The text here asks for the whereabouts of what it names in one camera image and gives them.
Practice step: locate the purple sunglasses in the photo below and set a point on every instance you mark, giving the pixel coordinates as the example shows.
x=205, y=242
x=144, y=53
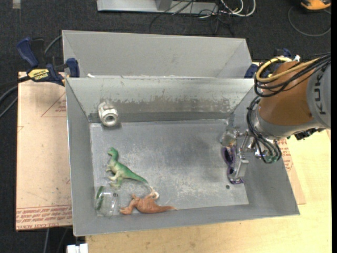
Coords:
x=227, y=157

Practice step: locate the clear glass cup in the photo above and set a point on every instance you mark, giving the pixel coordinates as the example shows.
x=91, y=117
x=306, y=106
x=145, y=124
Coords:
x=106, y=202

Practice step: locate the brown toy dinosaur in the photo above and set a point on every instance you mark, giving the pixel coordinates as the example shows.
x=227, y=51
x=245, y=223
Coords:
x=147, y=205

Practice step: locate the grey metal bin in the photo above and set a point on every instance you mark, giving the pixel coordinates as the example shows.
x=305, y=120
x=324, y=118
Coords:
x=171, y=151

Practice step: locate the brown cardboard board, red print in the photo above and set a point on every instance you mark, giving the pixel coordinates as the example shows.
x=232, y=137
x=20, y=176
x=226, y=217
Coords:
x=42, y=146

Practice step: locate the clear glass thing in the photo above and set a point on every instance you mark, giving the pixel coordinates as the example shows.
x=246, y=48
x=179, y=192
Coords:
x=228, y=137

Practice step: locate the green toy dinosaur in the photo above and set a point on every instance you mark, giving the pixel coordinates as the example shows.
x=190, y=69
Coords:
x=119, y=169

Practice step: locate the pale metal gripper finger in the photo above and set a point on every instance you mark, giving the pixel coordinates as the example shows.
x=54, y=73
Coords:
x=242, y=167

